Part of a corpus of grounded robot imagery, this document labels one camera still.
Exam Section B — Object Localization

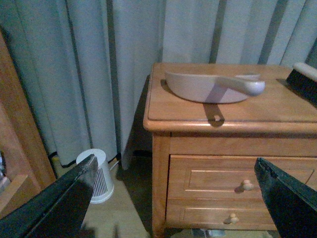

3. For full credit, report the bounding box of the grey curtain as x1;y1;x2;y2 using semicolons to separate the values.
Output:
0;0;317;167

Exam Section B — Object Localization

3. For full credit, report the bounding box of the lower drawer with knob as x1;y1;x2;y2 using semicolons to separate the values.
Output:
166;199;276;230

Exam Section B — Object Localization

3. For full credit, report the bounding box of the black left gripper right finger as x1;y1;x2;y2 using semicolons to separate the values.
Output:
254;158;317;238

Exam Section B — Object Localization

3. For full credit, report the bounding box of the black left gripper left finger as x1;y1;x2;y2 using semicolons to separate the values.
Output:
0;155;98;238

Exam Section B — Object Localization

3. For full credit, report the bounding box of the beige plastic dustpan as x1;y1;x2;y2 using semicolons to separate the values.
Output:
165;71;265;104

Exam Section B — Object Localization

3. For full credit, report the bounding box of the upper drawer with knob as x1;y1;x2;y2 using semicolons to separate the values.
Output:
168;154;315;200

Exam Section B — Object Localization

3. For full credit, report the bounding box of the wooden nightstand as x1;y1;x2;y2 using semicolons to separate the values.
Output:
143;63;317;238

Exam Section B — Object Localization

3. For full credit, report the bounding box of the white cylindrical air purifier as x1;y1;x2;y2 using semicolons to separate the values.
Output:
76;149;114;204

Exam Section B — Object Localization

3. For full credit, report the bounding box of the drawer with knob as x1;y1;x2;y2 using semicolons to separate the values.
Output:
168;154;315;200
166;199;276;230

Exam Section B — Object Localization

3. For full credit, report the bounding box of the wooden furniture at left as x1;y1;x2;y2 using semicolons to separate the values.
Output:
0;37;56;217

